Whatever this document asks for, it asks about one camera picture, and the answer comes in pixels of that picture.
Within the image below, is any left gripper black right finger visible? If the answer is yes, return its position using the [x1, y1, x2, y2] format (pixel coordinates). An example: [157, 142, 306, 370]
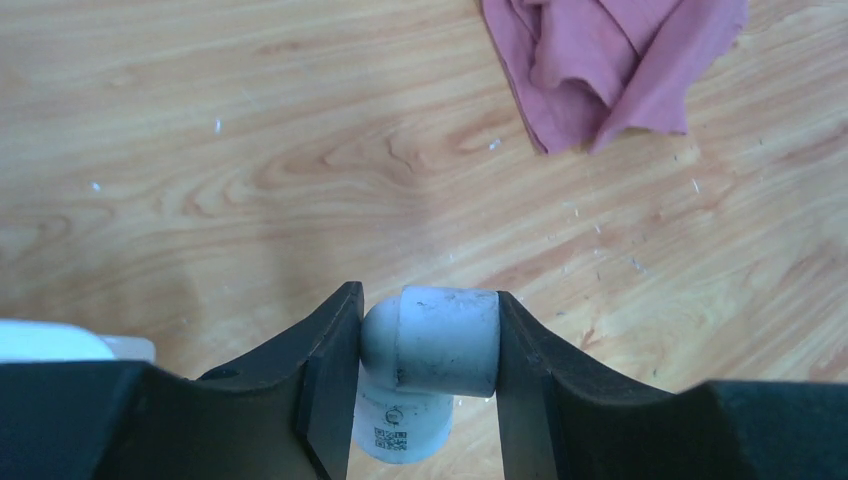
[496, 292, 847, 479]

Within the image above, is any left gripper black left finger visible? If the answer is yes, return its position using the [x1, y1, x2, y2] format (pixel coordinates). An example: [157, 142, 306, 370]
[1, 282, 364, 479]

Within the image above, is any white pipe elbow fitting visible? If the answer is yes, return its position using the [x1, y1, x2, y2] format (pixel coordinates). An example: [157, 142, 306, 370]
[352, 286, 500, 465]

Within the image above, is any white plastic basket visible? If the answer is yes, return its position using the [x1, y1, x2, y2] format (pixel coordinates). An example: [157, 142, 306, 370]
[1, 319, 156, 364]

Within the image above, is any dusty pink cloth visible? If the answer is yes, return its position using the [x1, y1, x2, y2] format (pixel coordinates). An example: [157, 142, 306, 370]
[480, 0, 748, 154]

